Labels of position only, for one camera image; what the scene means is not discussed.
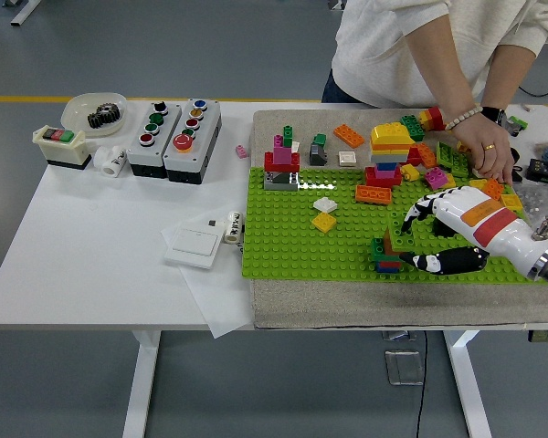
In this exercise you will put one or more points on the white paper sheet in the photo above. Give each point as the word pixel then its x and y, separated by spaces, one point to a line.
pixel 219 305

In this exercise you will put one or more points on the orange toy brick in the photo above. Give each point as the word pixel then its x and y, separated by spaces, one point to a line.
pixel 426 155
pixel 493 188

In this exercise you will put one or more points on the white square tile brick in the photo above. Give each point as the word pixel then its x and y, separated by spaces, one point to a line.
pixel 347 158

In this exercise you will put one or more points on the long light green brick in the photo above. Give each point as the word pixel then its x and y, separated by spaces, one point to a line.
pixel 402 228

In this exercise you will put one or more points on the black device box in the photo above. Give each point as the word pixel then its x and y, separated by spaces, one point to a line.
pixel 545 169

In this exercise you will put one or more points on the red yellow orange brick stack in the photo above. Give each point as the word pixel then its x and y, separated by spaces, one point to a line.
pixel 431 118

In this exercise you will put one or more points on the person's right forearm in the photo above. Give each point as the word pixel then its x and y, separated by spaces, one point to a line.
pixel 443 77

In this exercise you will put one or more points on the pink brick stack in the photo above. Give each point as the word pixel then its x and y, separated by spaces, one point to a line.
pixel 435 178

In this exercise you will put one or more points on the yellow round brick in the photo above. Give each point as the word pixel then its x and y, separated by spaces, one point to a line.
pixel 410 172

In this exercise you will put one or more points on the red pink grey brick tower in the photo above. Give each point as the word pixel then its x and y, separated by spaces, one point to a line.
pixel 281 157

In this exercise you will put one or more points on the person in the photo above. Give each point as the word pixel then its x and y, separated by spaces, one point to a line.
pixel 370 45

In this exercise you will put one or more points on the white desk leg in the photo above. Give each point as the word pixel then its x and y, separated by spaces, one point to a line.
pixel 25 11

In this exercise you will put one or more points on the person's right hand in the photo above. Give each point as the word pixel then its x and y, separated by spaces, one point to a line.
pixel 488 146

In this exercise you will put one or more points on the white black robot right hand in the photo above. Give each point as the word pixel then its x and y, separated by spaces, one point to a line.
pixel 488 219

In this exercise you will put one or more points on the cream red-green switch box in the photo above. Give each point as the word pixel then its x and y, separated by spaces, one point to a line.
pixel 61 148

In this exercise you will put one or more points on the flat orange brick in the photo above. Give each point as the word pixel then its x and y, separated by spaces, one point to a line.
pixel 348 135

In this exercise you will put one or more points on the black wristwatch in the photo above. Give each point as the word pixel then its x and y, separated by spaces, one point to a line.
pixel 493 113

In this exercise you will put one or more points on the green toy brick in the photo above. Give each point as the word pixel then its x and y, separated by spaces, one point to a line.
pixel 445 153
pixel 461 164

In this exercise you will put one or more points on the small yellow brick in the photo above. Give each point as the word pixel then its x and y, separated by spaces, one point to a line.
pixel 463 147

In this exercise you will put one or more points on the white pipe tee fitting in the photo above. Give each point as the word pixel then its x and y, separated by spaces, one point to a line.
pixel 112 163

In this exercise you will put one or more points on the green toy baseplate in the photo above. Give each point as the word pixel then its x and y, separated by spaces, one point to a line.
pixel 301 246

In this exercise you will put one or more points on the yellow square brick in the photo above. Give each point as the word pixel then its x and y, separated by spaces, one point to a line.
pixel 477 183
pixel 512 202
pixel 324 222

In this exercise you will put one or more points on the white printed cylinder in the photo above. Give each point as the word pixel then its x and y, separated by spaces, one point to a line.
pixel 232 228

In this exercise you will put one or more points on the black metal gear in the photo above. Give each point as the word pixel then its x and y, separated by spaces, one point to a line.
pixel 104 116

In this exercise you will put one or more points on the clear plastic bag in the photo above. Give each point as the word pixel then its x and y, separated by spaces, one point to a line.
pixel 532 196

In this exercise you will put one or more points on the brown green blue brick stack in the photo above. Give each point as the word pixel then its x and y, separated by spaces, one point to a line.
pixel 388 264

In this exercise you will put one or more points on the person's left forearm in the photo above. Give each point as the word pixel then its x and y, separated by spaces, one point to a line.
pixel 504 77

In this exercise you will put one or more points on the white wall switch plate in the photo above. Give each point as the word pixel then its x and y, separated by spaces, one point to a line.
pixel 192 246

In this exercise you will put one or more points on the small pink brick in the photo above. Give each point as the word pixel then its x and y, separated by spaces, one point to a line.
pixel 241 151

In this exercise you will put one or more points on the grey emergency-stop control box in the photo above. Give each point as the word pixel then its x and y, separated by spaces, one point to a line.
pixel 189 164

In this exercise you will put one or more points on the grey stand foot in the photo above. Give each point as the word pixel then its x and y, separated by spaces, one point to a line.
pixel 332 3

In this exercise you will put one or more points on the thick orange brick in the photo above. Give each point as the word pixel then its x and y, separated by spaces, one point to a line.
pixel 373 195

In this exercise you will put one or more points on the metal plate under table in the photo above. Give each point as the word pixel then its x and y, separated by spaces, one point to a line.
pixel 399 336

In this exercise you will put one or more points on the dark grey slope brick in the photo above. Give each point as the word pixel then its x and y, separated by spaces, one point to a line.
pixel 317 155

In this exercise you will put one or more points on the red toy brick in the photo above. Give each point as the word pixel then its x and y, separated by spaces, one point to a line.
pixel 413 157

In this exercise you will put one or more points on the metal floor socket box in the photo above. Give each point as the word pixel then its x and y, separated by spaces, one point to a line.
pixel 404 367

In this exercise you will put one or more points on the yellow orange red brick tower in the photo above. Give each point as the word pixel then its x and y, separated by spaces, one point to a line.
pixel 388 137

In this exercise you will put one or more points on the white table leg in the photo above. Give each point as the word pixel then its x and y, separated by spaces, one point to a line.
pixel 468 388
pixel 141 388

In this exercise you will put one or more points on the grey-brown mat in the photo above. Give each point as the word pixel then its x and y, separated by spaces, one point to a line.
pixel 393 303

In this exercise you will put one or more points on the grey four-button control box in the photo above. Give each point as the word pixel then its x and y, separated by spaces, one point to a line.
pixel 146 155

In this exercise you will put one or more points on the small green brick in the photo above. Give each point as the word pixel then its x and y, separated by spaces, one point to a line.
pixel 320 138

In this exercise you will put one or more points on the dark green brick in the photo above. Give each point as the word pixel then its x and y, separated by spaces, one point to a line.
pixel 412 125

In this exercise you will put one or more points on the desk controller panel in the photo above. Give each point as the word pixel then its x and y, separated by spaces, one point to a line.
pixel 545 336

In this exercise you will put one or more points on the translucent white bowl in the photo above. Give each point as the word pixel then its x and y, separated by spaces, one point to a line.
pixel 75 111

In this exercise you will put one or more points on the grey green tool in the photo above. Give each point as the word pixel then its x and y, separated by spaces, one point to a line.
pixel 516 124

